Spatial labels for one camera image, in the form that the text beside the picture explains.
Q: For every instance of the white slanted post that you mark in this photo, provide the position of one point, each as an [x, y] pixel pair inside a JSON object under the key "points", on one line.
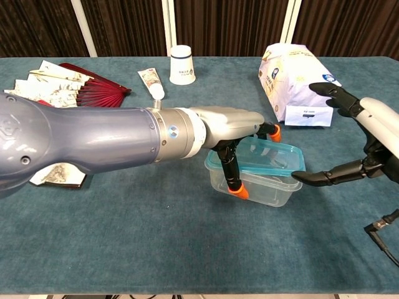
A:
{"points": [[84, 28]]}

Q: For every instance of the white printed cream tube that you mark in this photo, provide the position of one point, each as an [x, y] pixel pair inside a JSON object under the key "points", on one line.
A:
{"points": [[150, 80]]}

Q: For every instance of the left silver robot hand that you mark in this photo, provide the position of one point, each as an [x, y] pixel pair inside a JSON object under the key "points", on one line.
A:
{"points": [[230, 124]]}

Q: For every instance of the teal table cloth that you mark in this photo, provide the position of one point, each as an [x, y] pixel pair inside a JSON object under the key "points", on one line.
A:
{"points": [[187, 243]]}

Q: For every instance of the white post with dark stripe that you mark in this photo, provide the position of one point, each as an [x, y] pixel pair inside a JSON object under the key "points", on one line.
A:
{"points": [[290, 21]]}

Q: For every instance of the teal container lid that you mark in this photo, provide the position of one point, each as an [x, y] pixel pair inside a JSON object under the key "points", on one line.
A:
{"points": [[265, 162]]}

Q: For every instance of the painted paper folding fan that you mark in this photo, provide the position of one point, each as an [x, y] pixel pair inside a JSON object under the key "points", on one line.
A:
{"points": [[62, 87]]}

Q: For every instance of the dark brown pleated curtain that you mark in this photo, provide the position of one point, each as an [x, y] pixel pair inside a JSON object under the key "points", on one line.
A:
{"points": [[224, 25]]}

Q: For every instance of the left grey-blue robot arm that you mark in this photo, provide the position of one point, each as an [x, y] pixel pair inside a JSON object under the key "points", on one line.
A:
{"points": [[93, 137]]}

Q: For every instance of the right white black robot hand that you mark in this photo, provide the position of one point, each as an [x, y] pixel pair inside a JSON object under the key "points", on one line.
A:
{"points": [[380, 124]]}

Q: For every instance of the clear plastic container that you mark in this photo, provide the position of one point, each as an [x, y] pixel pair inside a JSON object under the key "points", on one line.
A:
{"points": [[268, 193]]}

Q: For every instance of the white double upright post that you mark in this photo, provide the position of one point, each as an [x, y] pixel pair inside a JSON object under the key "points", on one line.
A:
{"points": [[167, 25]]}

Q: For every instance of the white upturned paper cup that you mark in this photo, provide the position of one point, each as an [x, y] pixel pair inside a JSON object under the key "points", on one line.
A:
{"points": [[182, 67]]}

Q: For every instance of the white tissue pack bag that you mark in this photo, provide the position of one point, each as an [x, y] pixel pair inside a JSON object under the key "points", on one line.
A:
{"points": [[293, 81]]}

